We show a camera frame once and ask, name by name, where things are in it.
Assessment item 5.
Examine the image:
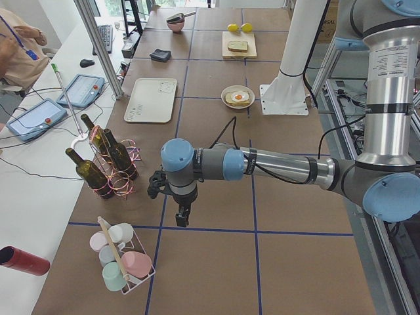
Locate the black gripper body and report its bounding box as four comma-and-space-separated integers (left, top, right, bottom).
169, 183, 198, 207

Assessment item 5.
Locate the bread slice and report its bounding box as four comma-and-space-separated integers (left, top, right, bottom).
225, 91, 250, 106
227, 41, 248, 53

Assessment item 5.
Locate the white plate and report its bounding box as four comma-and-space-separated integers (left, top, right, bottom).
220, 85, 255, 110

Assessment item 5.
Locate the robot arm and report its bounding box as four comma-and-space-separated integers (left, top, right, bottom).
148, 1, 419, 227

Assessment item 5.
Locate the cream bear tray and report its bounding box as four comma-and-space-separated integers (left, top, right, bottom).
124, 78, 177, 123

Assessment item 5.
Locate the white cup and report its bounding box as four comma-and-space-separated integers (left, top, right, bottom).
108, 222, 134, 243

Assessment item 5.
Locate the dark wine bottle middle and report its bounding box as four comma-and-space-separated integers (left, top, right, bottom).
104, 129, 138, 180

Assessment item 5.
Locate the dark wine bottle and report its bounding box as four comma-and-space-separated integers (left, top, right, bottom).
104, 129, 138, 180
81, 114, 106, 150
65, 148, 114, 199

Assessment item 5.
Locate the grey cup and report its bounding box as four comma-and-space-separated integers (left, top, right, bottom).
98, 245, 116, 267

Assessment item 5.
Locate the pale pink cup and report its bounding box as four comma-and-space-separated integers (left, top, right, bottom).
89, 231, 108, 253

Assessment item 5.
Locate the mint green cup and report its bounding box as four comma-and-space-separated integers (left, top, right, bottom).
102, 261, 127, 291

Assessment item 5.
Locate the dark wine bottle front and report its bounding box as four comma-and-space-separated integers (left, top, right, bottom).
65, 148, 114, 199

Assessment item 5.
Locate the dark wine bottle back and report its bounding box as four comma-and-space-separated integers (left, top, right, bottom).
81, 114, 106, 150

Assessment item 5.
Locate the fried egg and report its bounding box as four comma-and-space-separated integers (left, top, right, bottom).
230, 91, 249, 102

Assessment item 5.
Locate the grey folded cloth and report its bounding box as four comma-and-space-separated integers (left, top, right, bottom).
149, 49, 171, 62

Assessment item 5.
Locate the teach pendant far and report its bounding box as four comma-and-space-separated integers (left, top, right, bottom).
66, 74, 105, 109

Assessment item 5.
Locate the teach pendant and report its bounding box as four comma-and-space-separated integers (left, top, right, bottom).
66, 74, 105, 109
6, 98, 67, 141

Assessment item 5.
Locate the teach pendant near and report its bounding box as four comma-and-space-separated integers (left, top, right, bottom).
6, 98, 67, 141

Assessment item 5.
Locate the black computer mouse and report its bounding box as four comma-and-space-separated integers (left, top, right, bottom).
79, 58, 95, 68

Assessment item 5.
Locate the pink bowl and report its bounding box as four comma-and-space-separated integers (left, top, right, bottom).
167, 21, 185, 32

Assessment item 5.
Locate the wooden cutting board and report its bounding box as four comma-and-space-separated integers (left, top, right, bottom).
222, 31, 257, 58

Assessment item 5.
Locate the red cylinder bottle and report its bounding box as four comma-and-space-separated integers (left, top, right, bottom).
1, 246, 51, 276

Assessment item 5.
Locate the yellow lemon half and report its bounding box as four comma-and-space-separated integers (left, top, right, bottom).
227, 23, 239, 32
241, 23, 253, 33

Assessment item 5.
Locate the metal scoop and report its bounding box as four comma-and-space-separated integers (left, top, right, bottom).
166, 11, 196, 24

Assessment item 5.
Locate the black keyboard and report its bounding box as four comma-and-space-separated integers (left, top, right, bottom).
97, 24, 113, 53

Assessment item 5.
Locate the metal rod green tip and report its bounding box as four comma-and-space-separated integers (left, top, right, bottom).
51, 63, 88, 149

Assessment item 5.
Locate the seated person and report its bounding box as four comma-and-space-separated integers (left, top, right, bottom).
1, 9, 49, 90

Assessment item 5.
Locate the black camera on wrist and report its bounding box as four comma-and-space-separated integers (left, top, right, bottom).
147, 171, 172, 199

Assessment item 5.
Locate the copper wire bottle rack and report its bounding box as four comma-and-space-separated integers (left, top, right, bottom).
90, 136, 141, 198

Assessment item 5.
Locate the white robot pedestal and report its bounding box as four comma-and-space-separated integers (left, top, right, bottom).
260, 0, 329, 116

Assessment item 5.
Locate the aluminium frame post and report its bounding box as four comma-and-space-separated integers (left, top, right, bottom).
74, 0, 123, 100

